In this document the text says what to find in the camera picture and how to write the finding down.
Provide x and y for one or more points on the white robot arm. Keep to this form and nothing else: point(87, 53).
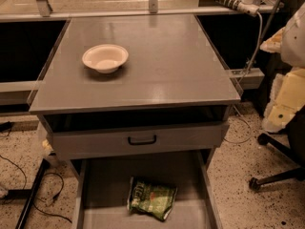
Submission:
point(287, 96)

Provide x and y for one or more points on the open grey middle drawer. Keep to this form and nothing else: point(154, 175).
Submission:
point(104, 185)

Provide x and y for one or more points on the grey drawer cabinet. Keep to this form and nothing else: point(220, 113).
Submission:
point(172, 77)

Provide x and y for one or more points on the white power strip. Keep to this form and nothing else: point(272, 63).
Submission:
point(244, 6)

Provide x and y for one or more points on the green jalapeno chip bag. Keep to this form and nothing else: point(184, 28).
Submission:
point(151, 198)

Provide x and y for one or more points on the black metal floor bar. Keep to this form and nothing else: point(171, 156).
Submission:
point(30, 199)

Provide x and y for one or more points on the black drawer handle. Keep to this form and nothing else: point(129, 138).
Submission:
point(140, 142)

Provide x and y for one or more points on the grey top drawer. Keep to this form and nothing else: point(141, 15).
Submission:
point(114, 142)

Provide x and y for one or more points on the white paper bowl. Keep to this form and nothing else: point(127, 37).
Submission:
point(106, 58)

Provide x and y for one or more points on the aluminium frame rail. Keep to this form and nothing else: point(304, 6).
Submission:
point(55, 16)

